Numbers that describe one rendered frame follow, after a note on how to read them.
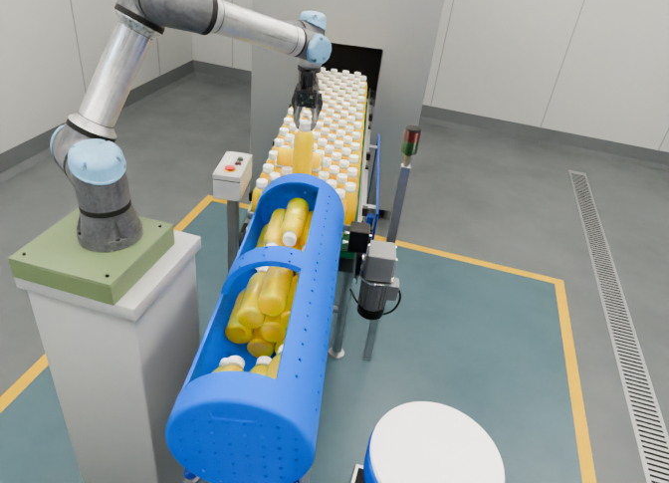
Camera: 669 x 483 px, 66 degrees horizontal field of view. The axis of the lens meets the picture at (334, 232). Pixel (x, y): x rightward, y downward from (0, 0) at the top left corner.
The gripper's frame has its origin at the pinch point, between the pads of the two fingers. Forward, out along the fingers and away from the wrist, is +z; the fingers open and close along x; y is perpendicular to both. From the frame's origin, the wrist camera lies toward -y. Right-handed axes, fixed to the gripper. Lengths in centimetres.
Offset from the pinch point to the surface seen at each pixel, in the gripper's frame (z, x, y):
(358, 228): 32.1, 22.6, 8.5
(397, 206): 40, 39, -25
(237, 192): 28.6, -22.3, 1.1
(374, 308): 71, 34, 4
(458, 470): 29, 46, 99
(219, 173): 22.4, -29.0, 0.2
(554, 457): 132, 124, 17
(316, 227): 10.8, 9.5, 44.4
